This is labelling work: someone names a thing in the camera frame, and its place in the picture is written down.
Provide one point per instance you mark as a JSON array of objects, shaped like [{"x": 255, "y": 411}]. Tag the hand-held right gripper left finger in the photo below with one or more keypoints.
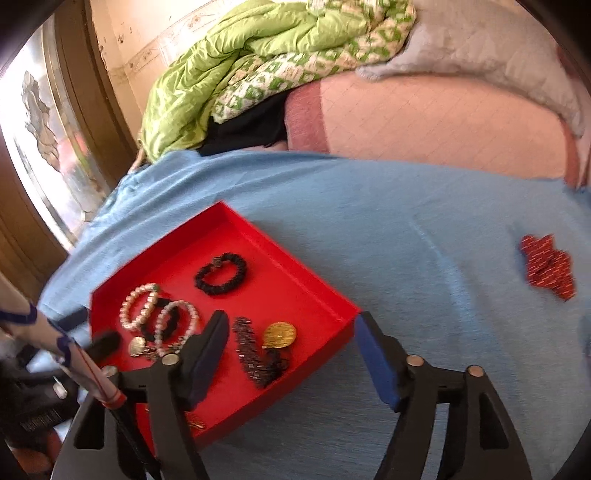
[{"x": 210, "y": 350}]

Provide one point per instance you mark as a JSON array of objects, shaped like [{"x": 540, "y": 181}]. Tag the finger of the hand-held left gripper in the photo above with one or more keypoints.
[
  {"x": 104, "y": 344},
  {"x": 73, "y": 318}
]

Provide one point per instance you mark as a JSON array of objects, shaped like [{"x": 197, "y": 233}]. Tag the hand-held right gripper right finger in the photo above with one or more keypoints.
[{"x": 376, "y": 360}]

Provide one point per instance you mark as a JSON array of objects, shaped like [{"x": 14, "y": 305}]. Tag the red tray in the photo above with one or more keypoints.
[{"x": 286, "y": 300}]

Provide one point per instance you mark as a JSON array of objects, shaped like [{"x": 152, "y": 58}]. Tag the small gold charm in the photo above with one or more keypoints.
[{"x": 136, "y": 346}]

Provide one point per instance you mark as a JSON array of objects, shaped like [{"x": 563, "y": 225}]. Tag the plain black scrunchie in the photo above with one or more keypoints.
[{"x": 171, "y": 318}]

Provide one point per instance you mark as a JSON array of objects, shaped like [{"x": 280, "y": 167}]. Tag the black scrunchie with bead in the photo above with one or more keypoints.
[{"x": 205, "y": 286}]

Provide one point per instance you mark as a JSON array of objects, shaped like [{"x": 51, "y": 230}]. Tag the blue blanket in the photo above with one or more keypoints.
[{"x": 369, "y": 230}]

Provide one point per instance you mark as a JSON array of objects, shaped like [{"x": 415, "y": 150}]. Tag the stained glass window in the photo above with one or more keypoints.
[{"x": 37, "y": 138}]

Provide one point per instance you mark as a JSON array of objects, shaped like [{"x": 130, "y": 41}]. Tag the red beaded hair clip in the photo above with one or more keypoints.
[{"x": 547, "y": 267}]

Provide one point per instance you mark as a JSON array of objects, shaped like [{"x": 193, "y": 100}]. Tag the black cloth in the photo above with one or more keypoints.
[{"x": 244, "y": 134}]

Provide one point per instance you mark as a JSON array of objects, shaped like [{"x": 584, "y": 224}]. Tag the pink bed sheet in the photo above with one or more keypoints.
[{"x": 415, "y": 129}]

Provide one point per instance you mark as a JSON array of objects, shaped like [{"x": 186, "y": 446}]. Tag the green quilt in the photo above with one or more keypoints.
[{"x": 207, "y": 83}]

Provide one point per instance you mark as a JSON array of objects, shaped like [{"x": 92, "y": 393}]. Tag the grey pillow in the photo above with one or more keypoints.
[{"x": 485, "y": 46}]

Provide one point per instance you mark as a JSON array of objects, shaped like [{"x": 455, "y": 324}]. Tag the wooden window frame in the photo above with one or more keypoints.
[{"x": 87, "y": 92}]

